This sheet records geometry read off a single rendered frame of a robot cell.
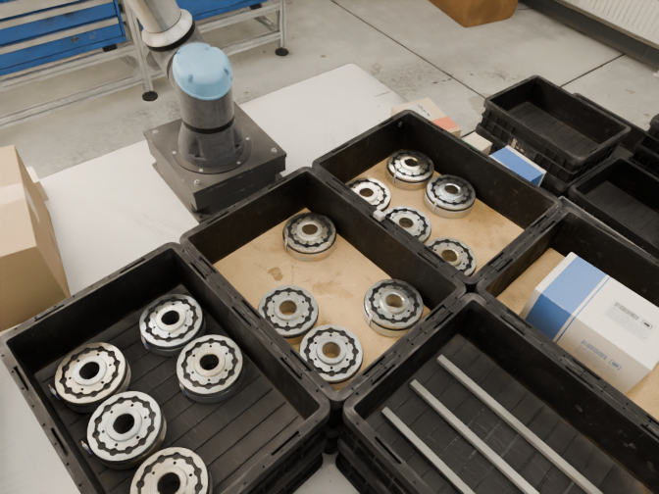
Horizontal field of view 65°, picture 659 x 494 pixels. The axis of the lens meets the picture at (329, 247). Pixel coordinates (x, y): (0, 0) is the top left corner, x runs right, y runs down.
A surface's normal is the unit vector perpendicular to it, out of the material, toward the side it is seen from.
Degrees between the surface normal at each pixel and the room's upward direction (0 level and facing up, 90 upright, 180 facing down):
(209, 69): 9
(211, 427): 0
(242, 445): 0
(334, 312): 0
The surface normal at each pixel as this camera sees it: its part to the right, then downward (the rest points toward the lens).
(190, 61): 0.14, -0.54
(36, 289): 0.47, 0.69
